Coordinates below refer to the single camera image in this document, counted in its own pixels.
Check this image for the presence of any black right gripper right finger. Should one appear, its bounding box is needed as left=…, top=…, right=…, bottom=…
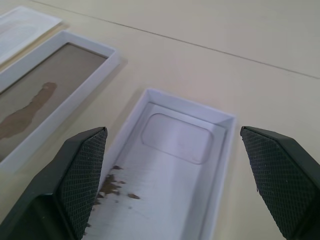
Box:
left=239, top=125, right=320, bottom=240

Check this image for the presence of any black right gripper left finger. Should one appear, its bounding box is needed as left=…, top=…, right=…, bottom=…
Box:
left=0, top=126, right=109, bottom=240

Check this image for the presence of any white box lid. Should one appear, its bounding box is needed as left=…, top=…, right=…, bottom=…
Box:
left=0, top=29, right=117, bottom=174

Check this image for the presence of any white box tray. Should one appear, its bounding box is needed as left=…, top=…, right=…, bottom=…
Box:
left=84, top=87, right=237, bottom=240

